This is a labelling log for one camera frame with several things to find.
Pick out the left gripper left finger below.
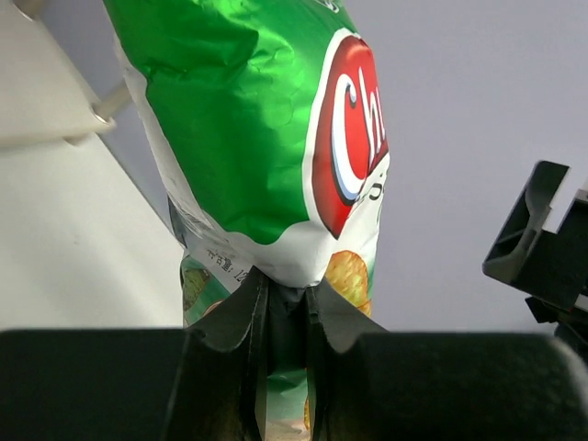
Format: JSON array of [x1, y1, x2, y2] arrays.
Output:
[[163, 270, 268, 440]]

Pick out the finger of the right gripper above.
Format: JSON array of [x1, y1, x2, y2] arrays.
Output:
[[482, 161, 587, 322]]

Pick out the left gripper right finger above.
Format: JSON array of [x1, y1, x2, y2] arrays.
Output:
[[306, 281, 587, 440]]

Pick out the white two-tier wooden shelf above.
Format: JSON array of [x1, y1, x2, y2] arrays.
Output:
[[1, 1, 182, 329]]

